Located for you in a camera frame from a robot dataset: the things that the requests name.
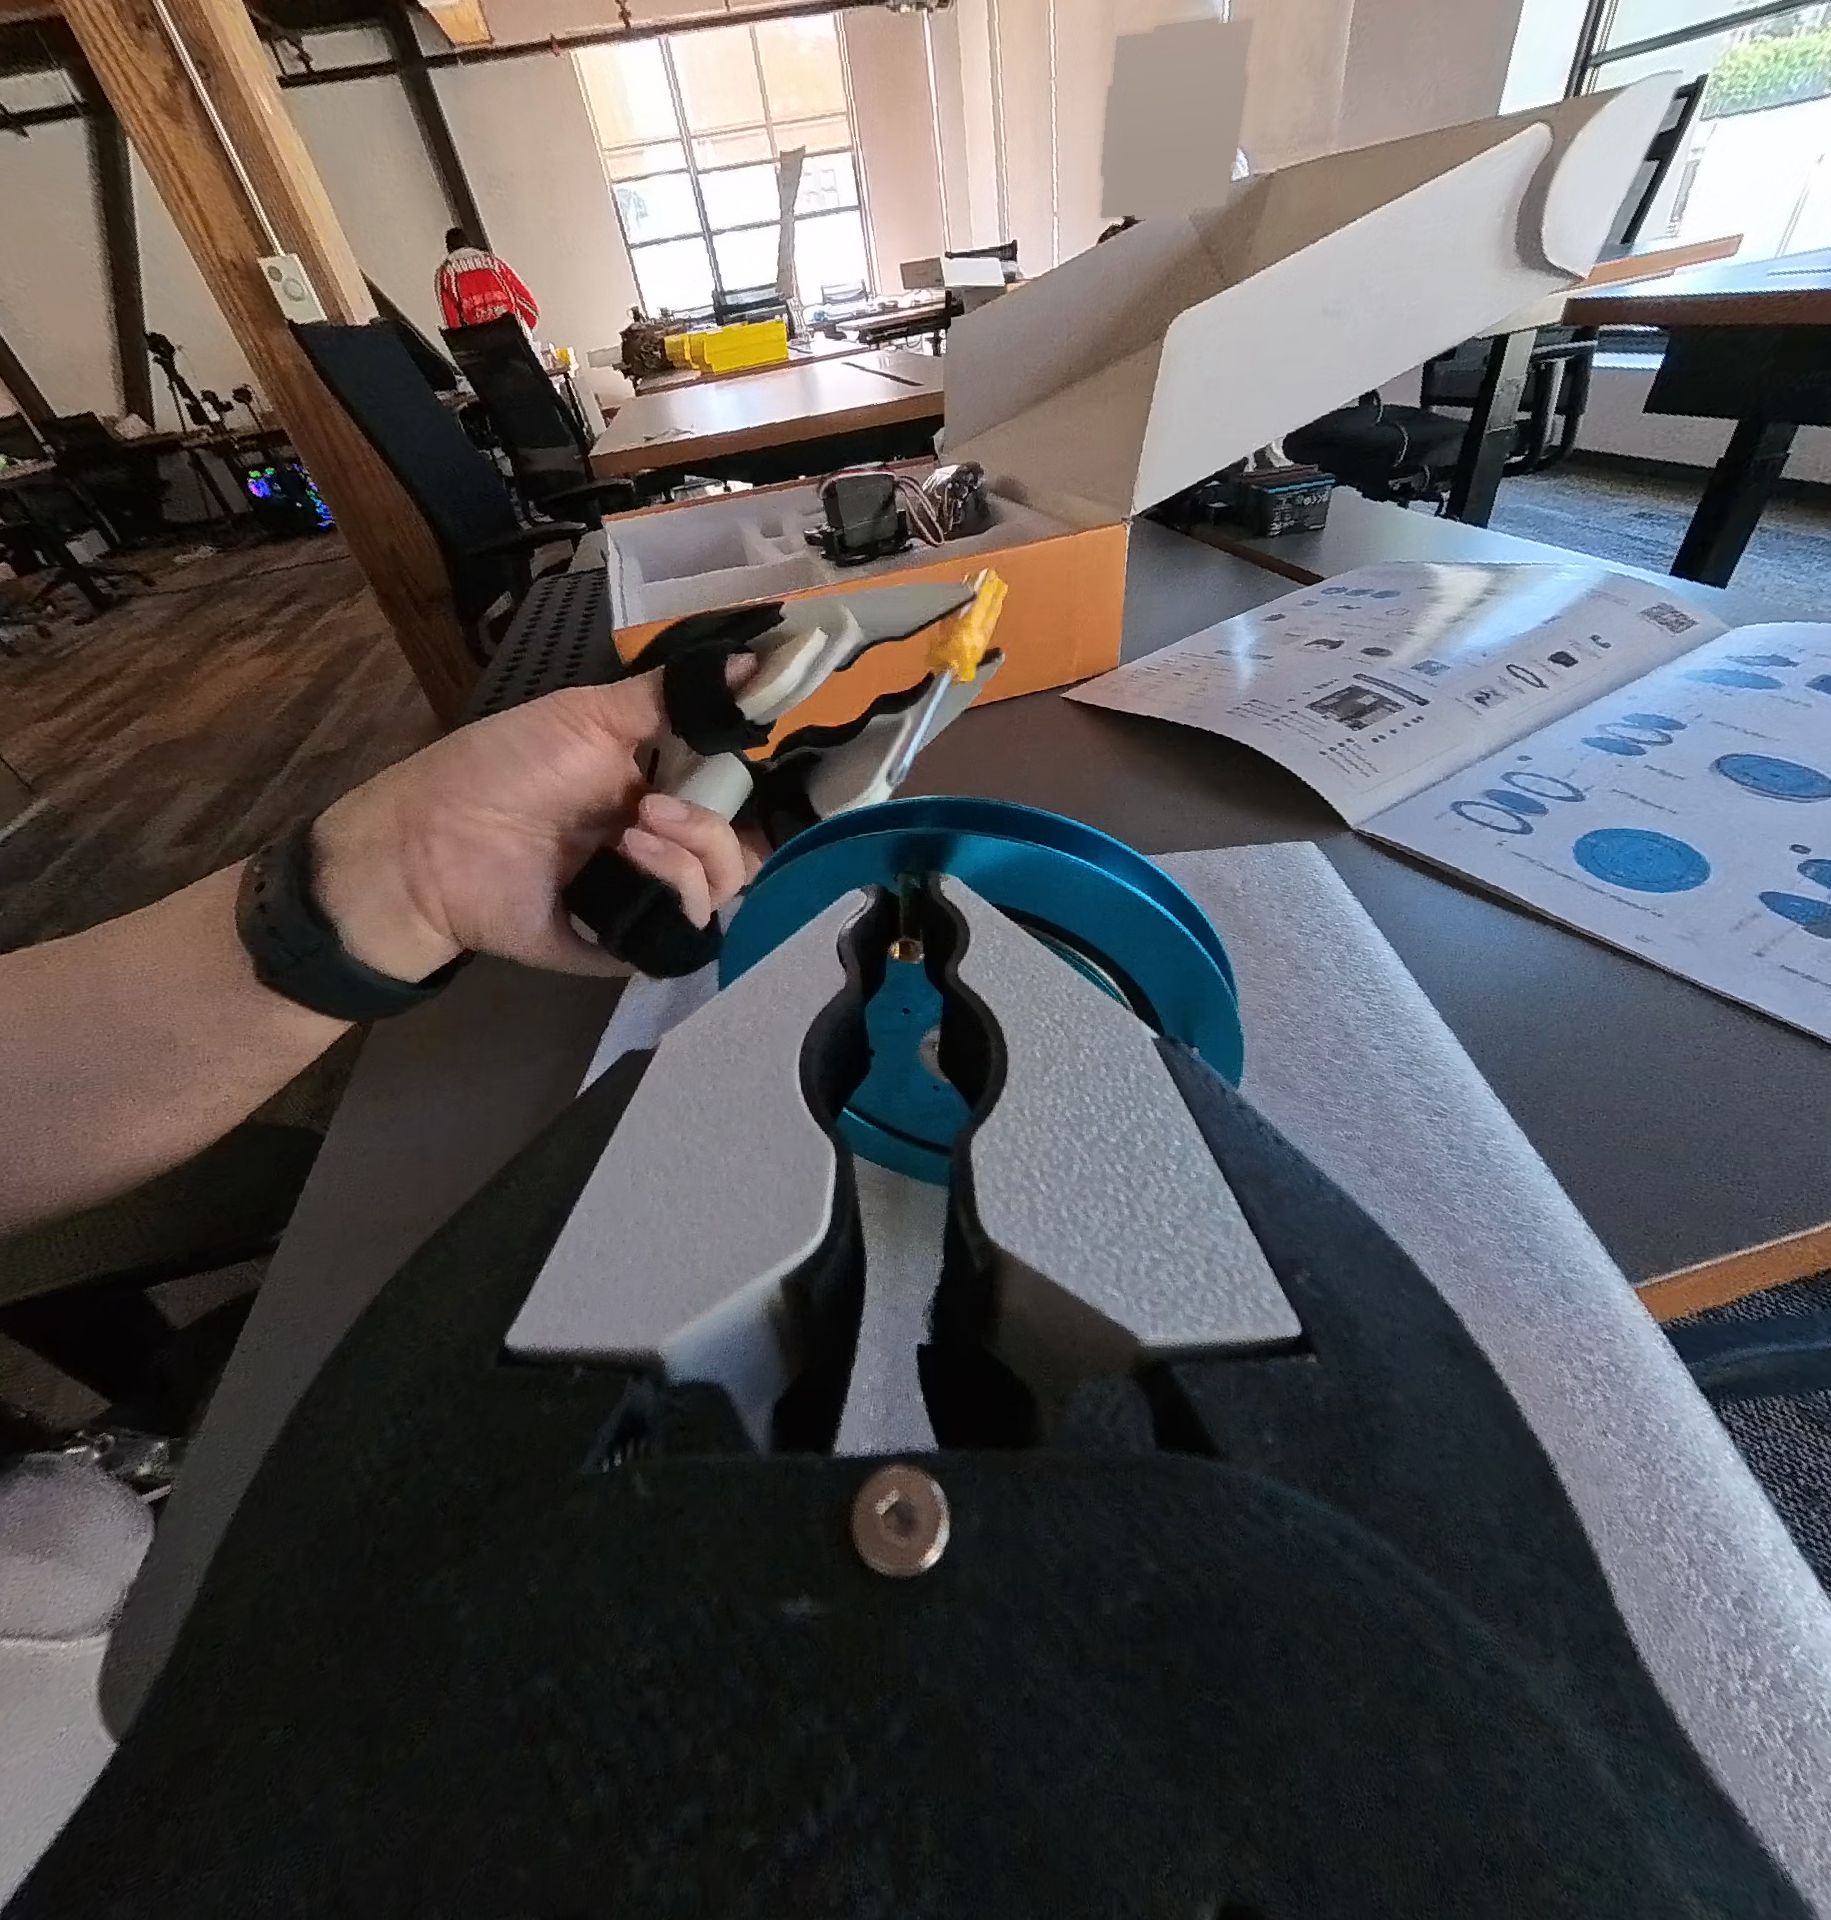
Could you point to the open instruction booklet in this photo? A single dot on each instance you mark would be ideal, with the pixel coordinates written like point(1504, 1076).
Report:
point(1606, 750)

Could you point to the dark grey desk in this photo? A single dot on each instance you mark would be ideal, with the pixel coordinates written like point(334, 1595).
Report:
point(1606, 1081)

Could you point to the wood-edged black desk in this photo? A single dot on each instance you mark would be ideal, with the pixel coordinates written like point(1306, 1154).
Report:
point(1755, 301)

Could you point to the black-framed grid window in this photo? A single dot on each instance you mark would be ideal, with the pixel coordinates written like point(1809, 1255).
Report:
point(1755, 105)
point(736, 151)

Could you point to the person's left hand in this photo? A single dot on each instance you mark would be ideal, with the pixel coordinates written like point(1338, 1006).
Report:
point(510, 841)

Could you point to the grey work table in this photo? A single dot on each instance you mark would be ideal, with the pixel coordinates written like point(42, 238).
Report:
point(766, 412)

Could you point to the black box with blue label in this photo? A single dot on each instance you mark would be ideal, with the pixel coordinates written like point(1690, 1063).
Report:
point(1290, 503)

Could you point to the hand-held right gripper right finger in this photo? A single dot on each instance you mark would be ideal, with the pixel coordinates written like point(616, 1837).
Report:
point(1126, 1200)

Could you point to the black perforated board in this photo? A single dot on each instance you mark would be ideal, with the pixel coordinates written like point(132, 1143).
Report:
point(548, 644)

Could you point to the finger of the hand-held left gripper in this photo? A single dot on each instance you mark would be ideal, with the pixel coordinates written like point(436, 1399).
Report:
point(886, 750)
point(892, 622)

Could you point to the white foam sheet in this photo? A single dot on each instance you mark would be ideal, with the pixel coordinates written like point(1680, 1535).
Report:
point(1456, 1200)

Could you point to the person's left forearm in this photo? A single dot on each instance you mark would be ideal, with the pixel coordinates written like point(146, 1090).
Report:
point(104, 1065)

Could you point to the blue round metal base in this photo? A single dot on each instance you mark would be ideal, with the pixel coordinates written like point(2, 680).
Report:
point(1006, 855)

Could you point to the orange cardboard box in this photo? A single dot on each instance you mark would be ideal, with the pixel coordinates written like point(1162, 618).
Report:
point(1066, 600)

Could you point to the white wall switch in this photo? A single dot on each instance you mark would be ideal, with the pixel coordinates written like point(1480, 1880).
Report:
point(290, 289)

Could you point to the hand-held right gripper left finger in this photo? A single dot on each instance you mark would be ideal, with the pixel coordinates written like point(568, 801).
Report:
point(676, 1200)

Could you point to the black servo motor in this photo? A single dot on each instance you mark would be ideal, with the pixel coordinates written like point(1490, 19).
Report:
point(860, 519)

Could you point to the wooden pillar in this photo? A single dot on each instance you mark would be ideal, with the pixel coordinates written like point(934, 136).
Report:
point(254, 224)

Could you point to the black high-back chair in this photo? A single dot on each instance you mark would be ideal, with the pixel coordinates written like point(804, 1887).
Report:
point(532, 421)
point(420, 481)

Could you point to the stack of yellow bins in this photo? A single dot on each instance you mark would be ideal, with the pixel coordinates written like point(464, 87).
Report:
point(724, 344)

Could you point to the black wristband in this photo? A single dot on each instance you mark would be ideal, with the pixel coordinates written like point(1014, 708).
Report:
point(300, 930)

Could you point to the black office chair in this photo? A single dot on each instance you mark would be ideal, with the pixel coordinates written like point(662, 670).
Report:
point(1426, 434)

